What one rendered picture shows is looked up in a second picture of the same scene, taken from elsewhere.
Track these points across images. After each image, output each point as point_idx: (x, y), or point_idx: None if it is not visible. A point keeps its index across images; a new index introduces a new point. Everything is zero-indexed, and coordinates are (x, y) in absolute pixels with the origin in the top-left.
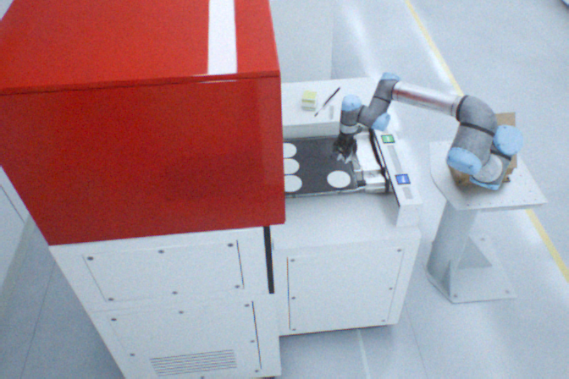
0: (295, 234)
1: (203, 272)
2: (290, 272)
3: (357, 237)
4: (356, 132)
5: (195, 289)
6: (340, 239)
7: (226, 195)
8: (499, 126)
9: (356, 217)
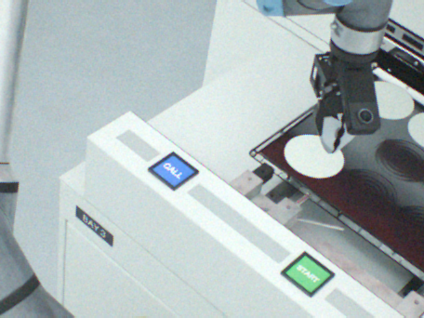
0: (284, 69)
1: None
2: None
3: (178, 115)
4: (331, 49)
5: None
6: (203, 97)
7: None
8: None
9: (215, 150)
